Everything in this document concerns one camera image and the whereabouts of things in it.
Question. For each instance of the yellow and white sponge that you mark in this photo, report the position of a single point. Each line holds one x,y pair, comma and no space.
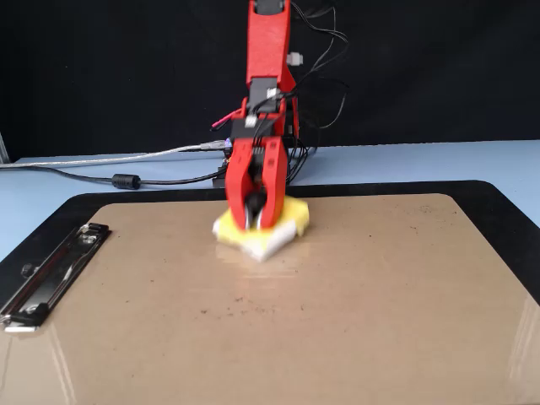
274,242

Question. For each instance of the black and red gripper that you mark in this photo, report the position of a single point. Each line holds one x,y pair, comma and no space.
253,128

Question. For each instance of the black knob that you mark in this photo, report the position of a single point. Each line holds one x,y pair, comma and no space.
254,202

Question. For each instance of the silver metal clipboard clip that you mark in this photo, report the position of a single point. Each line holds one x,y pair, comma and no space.
55,274

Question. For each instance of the brown clipboard board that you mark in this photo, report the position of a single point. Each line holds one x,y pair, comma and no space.
295,337

